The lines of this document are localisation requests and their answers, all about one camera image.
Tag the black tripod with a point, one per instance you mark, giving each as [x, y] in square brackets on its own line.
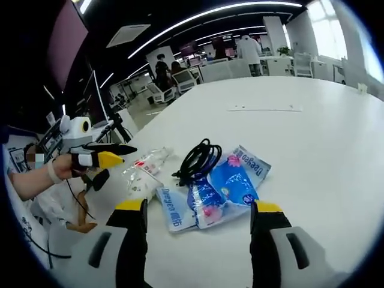
[121, 129]

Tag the green potted plant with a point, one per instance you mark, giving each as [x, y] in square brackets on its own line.
[284, 51]

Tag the person's left hand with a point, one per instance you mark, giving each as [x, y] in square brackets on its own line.
[64, 168]

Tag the white tabletop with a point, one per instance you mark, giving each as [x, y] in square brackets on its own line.
[300, 156]

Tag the person's white printed shirt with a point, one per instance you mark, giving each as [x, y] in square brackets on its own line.
[51, 210]

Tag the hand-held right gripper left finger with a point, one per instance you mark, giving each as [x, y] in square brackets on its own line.
[132, 240]

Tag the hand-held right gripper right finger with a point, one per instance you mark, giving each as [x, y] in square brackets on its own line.
[270, 237]

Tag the blue tissue packet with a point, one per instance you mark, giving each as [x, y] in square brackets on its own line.
[183, 210]
[237, 180]

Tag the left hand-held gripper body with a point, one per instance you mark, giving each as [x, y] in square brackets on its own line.
[75, 130]

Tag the grey equipment rack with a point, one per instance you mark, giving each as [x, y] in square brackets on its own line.
[52, 139]

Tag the small white object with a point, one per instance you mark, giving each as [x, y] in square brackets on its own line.
[362, 89]

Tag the white wristband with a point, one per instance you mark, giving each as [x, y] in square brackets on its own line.
[54, 171]

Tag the white office chair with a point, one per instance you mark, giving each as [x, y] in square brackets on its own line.
[162, 93]
[302, 64]
[186, 80]

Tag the clear plastic bag red label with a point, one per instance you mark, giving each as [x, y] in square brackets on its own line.
[144, 174]

